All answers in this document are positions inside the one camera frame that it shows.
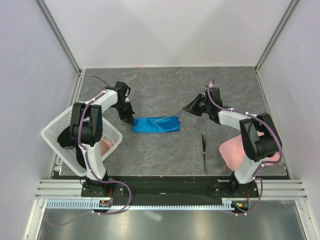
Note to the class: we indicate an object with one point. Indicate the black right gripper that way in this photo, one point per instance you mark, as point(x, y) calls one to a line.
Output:
point(191, 107)

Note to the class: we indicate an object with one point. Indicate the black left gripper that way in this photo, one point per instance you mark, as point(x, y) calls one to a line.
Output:
point(128, 117)

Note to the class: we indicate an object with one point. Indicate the iridescent rainbow fork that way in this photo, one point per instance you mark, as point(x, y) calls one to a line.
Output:
point(177, 114)

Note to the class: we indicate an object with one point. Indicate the blue cloth napkin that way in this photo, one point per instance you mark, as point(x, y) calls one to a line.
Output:
point(148, 125)

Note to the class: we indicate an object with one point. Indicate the silver table knife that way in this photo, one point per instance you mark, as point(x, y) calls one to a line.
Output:
point(204, 146)

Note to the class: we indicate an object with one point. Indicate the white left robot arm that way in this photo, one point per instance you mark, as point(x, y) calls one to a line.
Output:
point(86, 125)

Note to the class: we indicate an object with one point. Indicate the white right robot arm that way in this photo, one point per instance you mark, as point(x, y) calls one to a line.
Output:
point(258, 145)

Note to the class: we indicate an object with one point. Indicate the pink cap in basket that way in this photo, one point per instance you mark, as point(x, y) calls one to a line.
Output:
point(105, 146)

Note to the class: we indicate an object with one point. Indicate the pink baseball cap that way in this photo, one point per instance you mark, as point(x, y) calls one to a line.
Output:
point(232, 152)

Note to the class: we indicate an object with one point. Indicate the black cloth in basket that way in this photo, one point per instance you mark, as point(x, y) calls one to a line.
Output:
point(66, 142)

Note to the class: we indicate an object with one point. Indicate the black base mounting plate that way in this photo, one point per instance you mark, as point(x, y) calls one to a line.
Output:
point(169, 189)

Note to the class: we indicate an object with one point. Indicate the white plastic perforated basket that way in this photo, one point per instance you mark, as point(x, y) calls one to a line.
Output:
point(51, 132)

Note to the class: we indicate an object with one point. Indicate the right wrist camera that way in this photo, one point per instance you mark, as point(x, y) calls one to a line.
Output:
point(212, 94)

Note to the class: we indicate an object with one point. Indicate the light blue cable duct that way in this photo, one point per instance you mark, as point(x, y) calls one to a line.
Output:
point(89, 204)

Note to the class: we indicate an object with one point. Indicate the left aluminium frame post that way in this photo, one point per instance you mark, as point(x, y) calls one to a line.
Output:
point(58, 34)

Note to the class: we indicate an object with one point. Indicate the aluminium frame post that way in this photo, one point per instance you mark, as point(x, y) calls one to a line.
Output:
point(58, 34)
point(276, 33)

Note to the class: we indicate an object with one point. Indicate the right aluminium frame post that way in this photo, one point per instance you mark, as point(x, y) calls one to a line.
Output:
point(276, 33)

